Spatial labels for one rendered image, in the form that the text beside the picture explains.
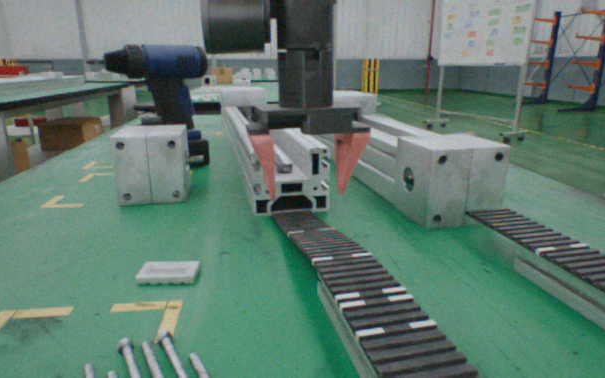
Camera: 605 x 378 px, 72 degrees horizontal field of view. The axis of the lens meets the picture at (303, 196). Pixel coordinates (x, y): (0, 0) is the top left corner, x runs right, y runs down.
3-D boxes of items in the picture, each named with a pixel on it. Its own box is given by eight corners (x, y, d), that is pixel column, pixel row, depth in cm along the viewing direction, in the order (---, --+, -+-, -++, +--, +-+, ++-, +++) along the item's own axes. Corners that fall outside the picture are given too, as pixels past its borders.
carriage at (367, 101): (375, 128, 88) (377, 94, 86) (324, 130, 85) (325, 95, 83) (349, 119, 103) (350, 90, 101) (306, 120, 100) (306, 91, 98)
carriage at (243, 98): (267, 116, 107) (266, 89, 105) (223, 118, 104) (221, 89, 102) (259, 110, 122) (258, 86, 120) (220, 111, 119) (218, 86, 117)
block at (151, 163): (203, 201, 59) (198, 134, 57) (118, 206, 57) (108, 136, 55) (206, 182, 69) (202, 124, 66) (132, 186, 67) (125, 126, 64)
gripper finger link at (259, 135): (249, 192, 49) (244, 110, 46) (308, 187, 50) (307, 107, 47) (256, 211, 42) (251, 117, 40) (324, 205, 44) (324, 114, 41)
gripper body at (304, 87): (254, 121, 46) (251, 51, 44) (342, 117, 49) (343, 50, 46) (262, 130, 40) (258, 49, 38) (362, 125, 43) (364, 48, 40)
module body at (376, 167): (457, 200, 60) (464, 141, 57) (392, 205, 57) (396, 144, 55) (314, 125, 134) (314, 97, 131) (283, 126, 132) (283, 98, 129)
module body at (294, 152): (329, 210, 55) (330, 147, 53) (253, 216, 53) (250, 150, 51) (255, 127, 130) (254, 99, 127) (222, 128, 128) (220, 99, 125)
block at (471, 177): (516, 221, 52) (529, 145, 49) (425, 230, 49) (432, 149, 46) (472, 199, 60) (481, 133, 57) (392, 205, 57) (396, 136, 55)
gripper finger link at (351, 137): (292, 188, 50) (290, 108, 47) (349, 184, 51) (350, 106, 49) (305, 206, 44) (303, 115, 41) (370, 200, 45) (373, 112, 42)
